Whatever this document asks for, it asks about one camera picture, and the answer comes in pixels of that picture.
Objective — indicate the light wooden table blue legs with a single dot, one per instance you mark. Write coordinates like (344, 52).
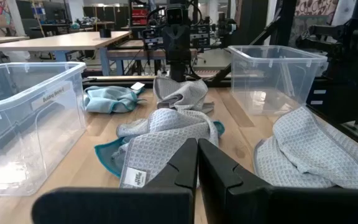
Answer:
(57, 42)

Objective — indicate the black office chair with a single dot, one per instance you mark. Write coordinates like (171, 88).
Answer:
(31, 28)

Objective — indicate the red drawer cabinet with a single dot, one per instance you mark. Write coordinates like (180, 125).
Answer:
(140, 17)

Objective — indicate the black cup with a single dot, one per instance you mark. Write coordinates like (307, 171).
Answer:
(105, 33)

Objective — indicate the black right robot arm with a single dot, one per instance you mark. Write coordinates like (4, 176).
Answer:
(178, 71)

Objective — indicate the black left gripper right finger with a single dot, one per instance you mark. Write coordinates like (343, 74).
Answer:
(259, 205)

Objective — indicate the black electronic equipment stack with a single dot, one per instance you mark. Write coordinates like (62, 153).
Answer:
(202, 34)

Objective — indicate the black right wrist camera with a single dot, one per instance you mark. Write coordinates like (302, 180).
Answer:
(176, 15)

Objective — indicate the grey waffle microfiber towel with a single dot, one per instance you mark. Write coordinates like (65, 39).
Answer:
(306, 155)
(163, 140)
(182, 91)

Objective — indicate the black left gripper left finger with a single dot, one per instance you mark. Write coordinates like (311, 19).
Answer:
(120, 205)

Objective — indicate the clear plastic bin unlabelled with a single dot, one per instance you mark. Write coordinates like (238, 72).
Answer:
(269, 81)

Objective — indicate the light blue towel teal hem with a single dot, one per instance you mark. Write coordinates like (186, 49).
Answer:
(107, 99)
(107, 155)

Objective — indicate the clear plastic bin with label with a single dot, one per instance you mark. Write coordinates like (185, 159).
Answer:
(26, 130)

